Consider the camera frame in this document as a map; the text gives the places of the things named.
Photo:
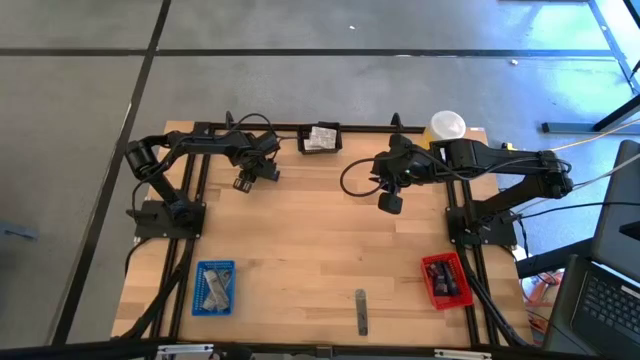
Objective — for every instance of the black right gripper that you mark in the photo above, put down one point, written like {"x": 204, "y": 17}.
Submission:
{"x": 405, "y": 167}

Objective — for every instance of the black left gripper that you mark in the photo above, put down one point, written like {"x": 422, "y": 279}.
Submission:
{"x": 257, "y": 150}

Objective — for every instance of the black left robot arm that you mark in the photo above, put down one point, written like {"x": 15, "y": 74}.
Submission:
{"x": 200, "y": 145}

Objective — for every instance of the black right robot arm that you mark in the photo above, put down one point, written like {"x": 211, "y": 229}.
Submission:
{"x": 500, "y": 160}

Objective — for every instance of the black plastic mesh basket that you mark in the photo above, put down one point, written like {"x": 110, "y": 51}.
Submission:
{"x": 301, "y": 137}

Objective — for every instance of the yellow white wipes canister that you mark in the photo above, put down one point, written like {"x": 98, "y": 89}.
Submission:
{"x": 446, "y": 125}

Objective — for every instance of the red plastic mesh basket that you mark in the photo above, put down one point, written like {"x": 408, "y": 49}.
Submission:
{"x": 462, "y": 300}

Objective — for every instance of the blue plastic mesh basket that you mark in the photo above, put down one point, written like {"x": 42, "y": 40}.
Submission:
{"x": 198, "y": 300}

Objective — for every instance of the black desk foot bar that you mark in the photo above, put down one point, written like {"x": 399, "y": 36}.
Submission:
{"x": 550, "y": 260}

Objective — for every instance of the black rig crossbar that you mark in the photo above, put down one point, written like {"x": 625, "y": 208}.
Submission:
{"x": 100, "y": 346}

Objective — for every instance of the dark grey monitor back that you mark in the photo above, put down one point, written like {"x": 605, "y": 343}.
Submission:
{"x": 620, "y": 210}

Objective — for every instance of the black laptop computer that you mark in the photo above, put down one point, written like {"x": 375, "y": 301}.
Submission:
{"x": 600, "y": 310}

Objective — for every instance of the black aluminium table frame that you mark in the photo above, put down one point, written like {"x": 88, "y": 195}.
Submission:
{"x": 370, "y": 128}

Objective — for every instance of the silver metal bracket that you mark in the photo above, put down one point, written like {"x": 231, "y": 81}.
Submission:
{"x": 462, "y": 354}
{"x": 185, "y": 348}

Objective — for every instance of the black desk leg frame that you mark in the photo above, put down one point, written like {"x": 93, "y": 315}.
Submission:
{"x": 590, "y": 126}

